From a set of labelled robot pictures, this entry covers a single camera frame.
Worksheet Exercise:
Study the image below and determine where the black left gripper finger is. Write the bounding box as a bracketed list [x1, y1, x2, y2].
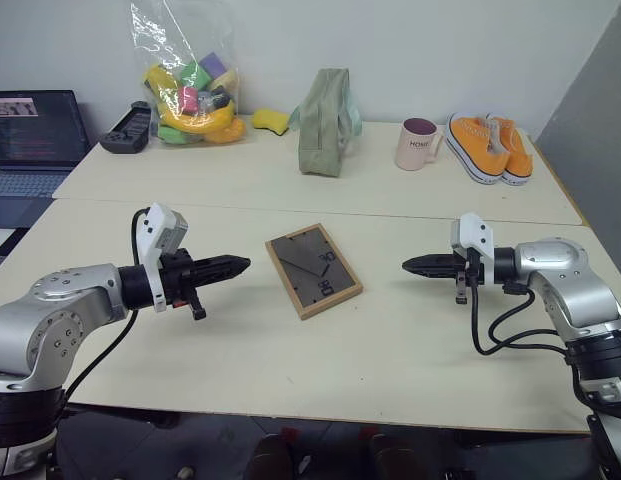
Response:
[192, 253, 252, 272]
[191, 267, 248, 287]

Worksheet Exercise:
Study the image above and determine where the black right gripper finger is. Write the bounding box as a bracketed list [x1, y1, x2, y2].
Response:
[404, 265, 458, 281]
[402, 253, 458, 269]

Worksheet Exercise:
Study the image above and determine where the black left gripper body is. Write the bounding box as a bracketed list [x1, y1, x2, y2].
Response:
[159, 248, 209, 322]

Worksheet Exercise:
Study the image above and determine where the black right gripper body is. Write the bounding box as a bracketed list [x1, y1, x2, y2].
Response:
[451, 246, 487, 305]

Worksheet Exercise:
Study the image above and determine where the wooden picture frame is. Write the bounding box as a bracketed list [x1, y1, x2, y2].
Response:
[264, 222, 364, 322]

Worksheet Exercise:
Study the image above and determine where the laptop computer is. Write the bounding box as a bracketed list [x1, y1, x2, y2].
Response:
[0, 89, 94, 229]

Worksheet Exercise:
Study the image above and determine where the pink mug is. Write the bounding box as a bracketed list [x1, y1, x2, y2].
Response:
[394, 117, 446, 173]

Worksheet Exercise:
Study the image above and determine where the orange canvas sneaker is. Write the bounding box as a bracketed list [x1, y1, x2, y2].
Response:
[489, 116, 534, 188]
[445, 112, 512, 185]

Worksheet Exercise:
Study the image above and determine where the orange foam piece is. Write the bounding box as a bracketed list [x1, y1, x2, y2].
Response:
[204, 116, 247, 144]

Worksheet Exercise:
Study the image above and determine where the yellow toy banana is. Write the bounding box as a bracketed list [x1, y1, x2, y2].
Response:
[142, 63, 239, 135]

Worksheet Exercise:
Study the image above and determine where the yellow sponge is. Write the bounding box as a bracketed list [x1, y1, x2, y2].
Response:
[251, 107, 290, 137]

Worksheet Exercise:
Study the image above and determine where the black handheld controller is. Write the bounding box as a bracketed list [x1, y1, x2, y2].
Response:
[99, 100, 154, 156]

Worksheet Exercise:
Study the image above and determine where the green canvas bag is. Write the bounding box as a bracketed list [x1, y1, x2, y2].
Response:
[287, 66, 364, 179]

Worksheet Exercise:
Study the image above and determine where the pink foam block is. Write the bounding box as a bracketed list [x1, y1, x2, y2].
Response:
[176, 85, 201, 114]

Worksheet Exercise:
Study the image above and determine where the grey partition panel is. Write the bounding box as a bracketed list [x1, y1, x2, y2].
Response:
[533, 0, 621, 261]

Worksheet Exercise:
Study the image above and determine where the green foam block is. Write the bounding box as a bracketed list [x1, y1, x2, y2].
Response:
[179, 60, 213, 92]

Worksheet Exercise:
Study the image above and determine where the purple foam block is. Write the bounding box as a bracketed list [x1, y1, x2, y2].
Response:
[198, 50, 229, 79]

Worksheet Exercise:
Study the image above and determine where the clear plastic bag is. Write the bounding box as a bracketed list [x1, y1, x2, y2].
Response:
[129, 1, 248, 148]

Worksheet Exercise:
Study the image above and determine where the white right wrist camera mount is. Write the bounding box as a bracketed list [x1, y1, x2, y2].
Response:
[449, 212, 496, 265]

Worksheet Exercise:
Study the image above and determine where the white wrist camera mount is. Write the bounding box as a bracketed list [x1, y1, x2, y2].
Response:
[143, 202, 190, 314]
[449, 212, 496, 265]

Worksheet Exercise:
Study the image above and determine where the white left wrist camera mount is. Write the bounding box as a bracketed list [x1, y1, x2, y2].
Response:
[143, 202, 190, 314]

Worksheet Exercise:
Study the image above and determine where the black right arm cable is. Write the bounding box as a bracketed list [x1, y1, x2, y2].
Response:
[468, 278, 574, 358]

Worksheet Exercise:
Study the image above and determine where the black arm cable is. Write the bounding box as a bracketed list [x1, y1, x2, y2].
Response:
[468, 278, 574, 358]
[59, 208, 152, 407]

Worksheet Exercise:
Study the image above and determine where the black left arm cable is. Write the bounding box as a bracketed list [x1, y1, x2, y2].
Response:
[59, 208, 152, 407]

